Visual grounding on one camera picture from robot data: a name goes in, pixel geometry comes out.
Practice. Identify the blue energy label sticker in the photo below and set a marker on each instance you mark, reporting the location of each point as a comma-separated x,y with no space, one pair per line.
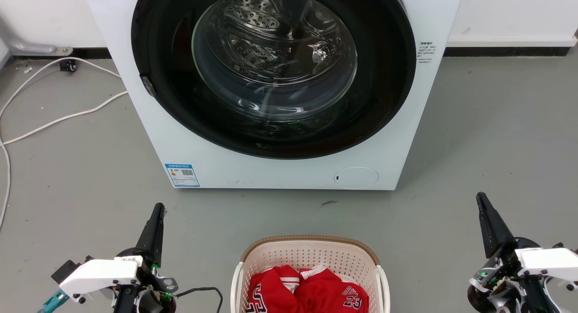
181,175

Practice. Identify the cream perforated laundry basket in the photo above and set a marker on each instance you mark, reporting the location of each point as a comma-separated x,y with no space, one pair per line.
311,254

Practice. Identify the red basketball jersey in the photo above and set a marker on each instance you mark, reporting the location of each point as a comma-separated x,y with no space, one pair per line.
316,292

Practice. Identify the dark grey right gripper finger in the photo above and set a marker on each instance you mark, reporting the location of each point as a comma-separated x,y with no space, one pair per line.
494,231

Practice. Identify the small printed text sticker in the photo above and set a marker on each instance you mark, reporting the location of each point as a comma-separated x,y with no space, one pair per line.
426,52

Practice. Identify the black round washer door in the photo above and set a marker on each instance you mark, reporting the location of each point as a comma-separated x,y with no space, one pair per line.
384,100

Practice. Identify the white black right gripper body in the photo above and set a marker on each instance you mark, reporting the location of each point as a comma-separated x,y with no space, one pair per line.
542,263

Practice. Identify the grey metal floor bracket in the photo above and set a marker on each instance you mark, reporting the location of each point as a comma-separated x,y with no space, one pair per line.
34,47

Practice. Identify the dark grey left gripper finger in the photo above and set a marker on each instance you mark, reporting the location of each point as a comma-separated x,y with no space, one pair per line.
152,238

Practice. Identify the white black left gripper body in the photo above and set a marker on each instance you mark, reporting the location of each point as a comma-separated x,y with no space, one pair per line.
99,274

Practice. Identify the white front-load washing machine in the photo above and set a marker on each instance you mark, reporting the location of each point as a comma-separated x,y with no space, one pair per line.
289,170

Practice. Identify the small black caster wheel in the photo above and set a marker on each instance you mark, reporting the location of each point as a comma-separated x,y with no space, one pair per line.
68,65

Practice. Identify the round white filter cover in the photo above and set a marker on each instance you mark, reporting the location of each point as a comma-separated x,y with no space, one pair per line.
356,178

